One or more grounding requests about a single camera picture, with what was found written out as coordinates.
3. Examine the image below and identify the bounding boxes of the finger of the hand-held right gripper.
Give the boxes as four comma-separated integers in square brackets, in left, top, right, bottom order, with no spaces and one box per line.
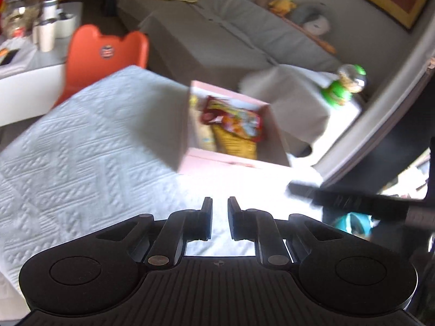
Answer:
[287,181,435,231]

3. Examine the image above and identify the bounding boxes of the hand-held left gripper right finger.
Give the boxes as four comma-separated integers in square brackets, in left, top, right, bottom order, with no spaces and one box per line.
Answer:
[227,196,341,267]

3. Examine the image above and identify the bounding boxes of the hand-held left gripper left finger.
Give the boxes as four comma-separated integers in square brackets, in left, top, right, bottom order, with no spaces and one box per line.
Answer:
[97,197,213,267]

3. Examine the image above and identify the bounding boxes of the pink cardboard box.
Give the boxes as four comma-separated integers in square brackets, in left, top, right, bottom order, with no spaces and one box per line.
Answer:
[144,80,293,177]

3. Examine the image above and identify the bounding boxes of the yellow snack packet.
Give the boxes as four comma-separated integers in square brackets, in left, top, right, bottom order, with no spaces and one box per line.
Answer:
[212,126,259,161]

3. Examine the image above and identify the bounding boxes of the large red snack packet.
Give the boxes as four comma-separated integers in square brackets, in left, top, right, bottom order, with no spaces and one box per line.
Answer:
[200,96,265,142]

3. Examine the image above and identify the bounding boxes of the teal object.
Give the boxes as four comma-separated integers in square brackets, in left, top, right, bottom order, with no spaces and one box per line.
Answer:
[331,212,374,236]

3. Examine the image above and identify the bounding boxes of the cloth-covered side table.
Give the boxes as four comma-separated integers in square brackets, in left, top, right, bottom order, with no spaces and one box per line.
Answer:
[239,64,363,158]

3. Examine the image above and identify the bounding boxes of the green snow globe toy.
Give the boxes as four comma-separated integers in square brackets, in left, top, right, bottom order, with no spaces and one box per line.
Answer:
[319,63,368,110]

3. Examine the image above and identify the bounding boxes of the white textured tablecloth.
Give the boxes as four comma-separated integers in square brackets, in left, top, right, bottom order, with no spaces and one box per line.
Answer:
[0,65,324,294]

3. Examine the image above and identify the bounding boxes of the grey sofa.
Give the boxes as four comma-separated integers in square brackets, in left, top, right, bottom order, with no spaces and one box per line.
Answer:
[116,0,344,87]

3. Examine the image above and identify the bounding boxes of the grey white plush toy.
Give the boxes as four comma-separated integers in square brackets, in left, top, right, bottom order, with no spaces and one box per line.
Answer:
[291,3,332,36]

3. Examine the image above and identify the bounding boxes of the orange chair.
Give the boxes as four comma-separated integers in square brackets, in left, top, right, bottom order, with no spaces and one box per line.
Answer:
[51,24,150,110]

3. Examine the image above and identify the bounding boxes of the yellow duck plush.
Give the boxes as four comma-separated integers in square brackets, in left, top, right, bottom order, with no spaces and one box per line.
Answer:
[268,0,302,17]

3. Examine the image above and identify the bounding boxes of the white table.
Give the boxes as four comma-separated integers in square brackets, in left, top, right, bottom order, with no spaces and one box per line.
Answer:
[0,36,70,127]

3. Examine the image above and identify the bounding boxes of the white storage bin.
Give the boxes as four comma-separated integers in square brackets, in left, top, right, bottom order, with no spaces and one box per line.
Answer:
[54,1,84,39]

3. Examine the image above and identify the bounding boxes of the white cup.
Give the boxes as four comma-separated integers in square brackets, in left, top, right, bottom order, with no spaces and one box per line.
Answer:
[37,20,58,53]

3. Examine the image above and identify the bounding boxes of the white bottle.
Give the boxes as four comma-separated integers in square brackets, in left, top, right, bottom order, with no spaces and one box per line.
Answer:
[42,0,60,21]

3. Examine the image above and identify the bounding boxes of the glass jar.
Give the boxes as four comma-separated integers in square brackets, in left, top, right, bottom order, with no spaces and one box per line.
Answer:
[3,0,44,39]

